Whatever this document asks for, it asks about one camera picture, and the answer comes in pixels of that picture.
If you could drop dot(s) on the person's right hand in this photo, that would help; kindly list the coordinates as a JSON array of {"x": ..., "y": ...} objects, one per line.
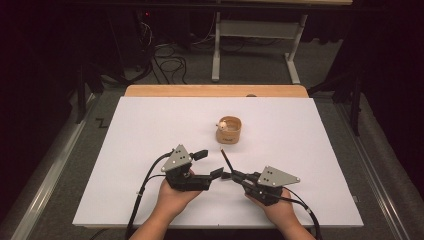
[{"x": 280, "y": 211}]

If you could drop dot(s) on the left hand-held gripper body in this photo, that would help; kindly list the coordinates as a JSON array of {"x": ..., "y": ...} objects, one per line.
[{"x": 178, "y": 158}]

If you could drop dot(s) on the person's left hand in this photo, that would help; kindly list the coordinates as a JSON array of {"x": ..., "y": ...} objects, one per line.
[{"x": 176, "y": 200}]

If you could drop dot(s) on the white metal frame desk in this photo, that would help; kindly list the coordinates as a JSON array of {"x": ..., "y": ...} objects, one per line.
[{"x": 256, "y": 30}]

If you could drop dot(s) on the black metal stand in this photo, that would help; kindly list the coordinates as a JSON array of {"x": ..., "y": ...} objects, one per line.
[
  {"x": 356, "y": 100},
  {"x": 81, "y": 96}
]

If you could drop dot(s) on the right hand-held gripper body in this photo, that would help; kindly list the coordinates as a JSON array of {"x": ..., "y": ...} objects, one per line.
[{"x": 278, "y": 176}]

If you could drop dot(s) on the beige bear brush holder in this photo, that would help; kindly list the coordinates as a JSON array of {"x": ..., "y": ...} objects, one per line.
[{"x": 228, "y": 135}]

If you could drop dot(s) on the white table board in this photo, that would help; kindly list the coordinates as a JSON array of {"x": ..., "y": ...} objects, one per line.
[{"x": 133, "y": 133}]

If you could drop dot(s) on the thin black gold-ferrule brush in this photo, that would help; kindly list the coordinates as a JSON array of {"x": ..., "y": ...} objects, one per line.
[{"x": 227, "y": 160}]

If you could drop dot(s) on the wooden table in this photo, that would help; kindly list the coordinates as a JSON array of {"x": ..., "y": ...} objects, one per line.
[{"x": 216, "y": 90}]

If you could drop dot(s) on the aluminium floor rail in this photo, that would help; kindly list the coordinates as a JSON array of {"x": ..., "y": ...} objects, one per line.
[
  {"x": 376, "y": 173},
  {"x": 50, "y": 180}
]

